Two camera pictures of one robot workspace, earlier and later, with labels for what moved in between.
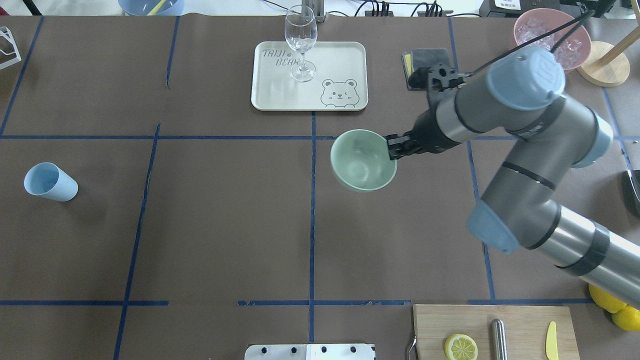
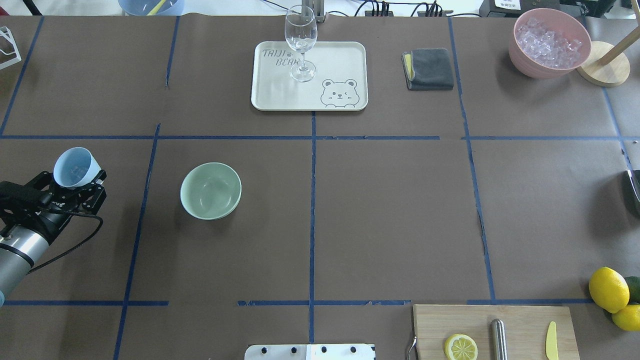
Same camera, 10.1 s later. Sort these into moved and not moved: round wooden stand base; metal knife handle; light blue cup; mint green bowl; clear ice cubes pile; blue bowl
Moved: mint green bowl; light blue cup
Not moved: blue bowl; metal knife handle; round wooden stand base; clear ice cubes pile
